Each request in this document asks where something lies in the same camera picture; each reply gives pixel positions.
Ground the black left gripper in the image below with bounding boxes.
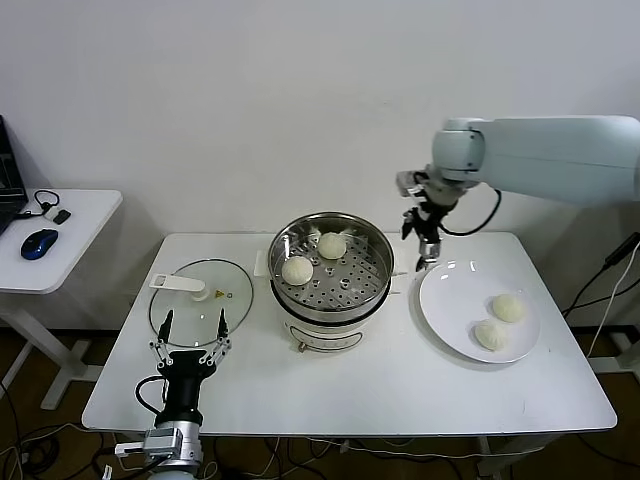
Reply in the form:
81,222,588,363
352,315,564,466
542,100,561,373
148,307,234,426

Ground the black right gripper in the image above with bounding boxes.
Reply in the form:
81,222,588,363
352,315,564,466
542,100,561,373
400,199,454,272

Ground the white steamed baozi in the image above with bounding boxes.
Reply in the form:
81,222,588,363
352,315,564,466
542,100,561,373
281,256,315,286
492,293,527,325
473,319,509,351
318,232,346,261

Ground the stainless steel steamer basket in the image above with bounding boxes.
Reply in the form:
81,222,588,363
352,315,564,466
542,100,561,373
267,213,395,322

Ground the white round plate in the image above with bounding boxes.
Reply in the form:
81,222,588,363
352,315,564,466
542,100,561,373
417,258,542,364

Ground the white electric cooker pot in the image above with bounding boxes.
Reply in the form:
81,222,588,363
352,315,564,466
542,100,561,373
253,247,410,355

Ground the white side table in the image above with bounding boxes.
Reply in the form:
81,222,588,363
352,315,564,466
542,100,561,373
0,188,124,412

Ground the blue black computer mouse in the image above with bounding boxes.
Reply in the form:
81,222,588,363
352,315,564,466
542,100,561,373
19,228,60,262

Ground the black laptop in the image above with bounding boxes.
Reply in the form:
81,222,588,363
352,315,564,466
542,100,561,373
0,115,30,236

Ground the glass lid white handle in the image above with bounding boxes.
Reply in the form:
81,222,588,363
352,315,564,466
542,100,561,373
148,258,255,348

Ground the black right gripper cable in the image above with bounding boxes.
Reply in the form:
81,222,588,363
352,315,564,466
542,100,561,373
438,187,503,237

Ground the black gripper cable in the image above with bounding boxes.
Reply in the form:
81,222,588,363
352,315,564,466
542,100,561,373
135,375,169,426
438,187,503,237

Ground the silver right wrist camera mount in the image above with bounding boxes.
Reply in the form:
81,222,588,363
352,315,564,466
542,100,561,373
396,169,431,199

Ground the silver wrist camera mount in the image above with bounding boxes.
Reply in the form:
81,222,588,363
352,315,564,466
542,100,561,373
396,169,431,199
114,427,184,459

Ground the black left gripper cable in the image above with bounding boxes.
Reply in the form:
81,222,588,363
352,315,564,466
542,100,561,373
135,375,169,426

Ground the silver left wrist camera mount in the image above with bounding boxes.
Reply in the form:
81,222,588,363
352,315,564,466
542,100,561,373
114,427,184,459

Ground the black cable white adapter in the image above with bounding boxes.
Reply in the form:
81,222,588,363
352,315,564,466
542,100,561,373
18,189,62,221

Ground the black cable with plug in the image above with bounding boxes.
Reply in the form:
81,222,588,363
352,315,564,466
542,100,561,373
559,235,640,321

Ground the white hanging cable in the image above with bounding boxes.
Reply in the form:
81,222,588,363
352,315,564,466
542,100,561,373
587,239,640,359

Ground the white table leg frame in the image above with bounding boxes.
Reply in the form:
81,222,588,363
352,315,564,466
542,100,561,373
474,433,556,480

